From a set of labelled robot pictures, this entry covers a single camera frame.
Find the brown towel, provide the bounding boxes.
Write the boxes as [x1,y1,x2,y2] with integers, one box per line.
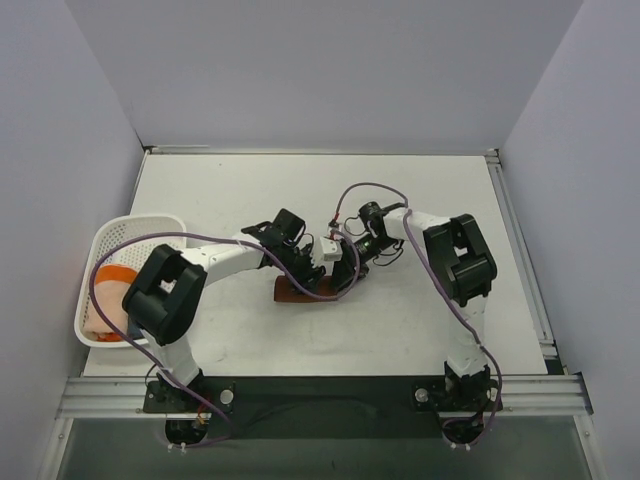
[273,275,336,304]

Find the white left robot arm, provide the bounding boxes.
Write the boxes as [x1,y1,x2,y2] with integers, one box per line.
[122,209,326,412]

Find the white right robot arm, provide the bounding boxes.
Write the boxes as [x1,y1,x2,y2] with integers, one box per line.
[330,202,497,410]

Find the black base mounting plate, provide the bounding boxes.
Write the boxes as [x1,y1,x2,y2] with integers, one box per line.
[142,376,503,445]

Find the blue towel in basket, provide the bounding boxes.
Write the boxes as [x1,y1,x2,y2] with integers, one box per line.
[127,319,144,340]

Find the orange towel in basket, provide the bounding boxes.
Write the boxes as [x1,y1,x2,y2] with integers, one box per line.
[95,265,137,342]

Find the white plastic basket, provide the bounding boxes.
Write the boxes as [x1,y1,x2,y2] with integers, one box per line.
[74,214,186,349]

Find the peach towel in basket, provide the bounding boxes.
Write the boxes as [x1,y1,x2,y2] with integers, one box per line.
[83,280,129,337]

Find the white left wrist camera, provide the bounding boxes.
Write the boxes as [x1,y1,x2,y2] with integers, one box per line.
[311,237,343,266]

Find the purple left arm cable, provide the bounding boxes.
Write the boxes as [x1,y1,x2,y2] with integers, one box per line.
[88,230,361,449]

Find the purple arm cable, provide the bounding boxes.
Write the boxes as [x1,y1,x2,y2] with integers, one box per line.
[329,182,502,447]
[88,230,361,449]

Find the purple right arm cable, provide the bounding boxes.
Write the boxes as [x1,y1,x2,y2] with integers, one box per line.
[329,182,502,447]

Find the aluminium back frame rail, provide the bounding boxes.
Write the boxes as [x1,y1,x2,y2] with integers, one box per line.
[144,145,500,158]

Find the aluminium frame rail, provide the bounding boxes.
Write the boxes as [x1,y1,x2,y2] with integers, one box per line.
[57,375,593,420]
[144,145,500,158]

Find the aluminium right side rail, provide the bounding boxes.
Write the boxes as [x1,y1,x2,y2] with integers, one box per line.
[484,149,569,375]

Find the aluminium front frame rail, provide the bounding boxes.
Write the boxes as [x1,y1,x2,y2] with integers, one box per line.
[57,375,593,420]

